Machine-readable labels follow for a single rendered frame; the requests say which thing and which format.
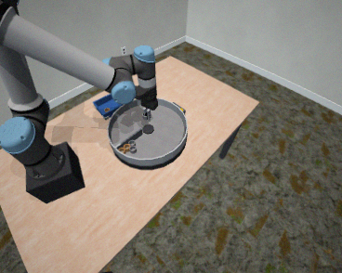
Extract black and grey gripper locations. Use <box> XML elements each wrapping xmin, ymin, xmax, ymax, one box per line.
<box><xmin>135</xmin><ymin>75</ymin><xmax>158</xmax><ymax>120</ymax></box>

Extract blue crate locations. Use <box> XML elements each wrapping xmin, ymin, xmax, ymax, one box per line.
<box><xmin>93</xmin><ymin>94</ymin><xmax>122</xmax><ymax>121</ymax></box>

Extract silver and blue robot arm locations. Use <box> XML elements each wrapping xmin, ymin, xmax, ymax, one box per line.
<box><xmin>0</xmin><ymin>0</ymin><xmax>156</xmax><ymax>181</ymax></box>

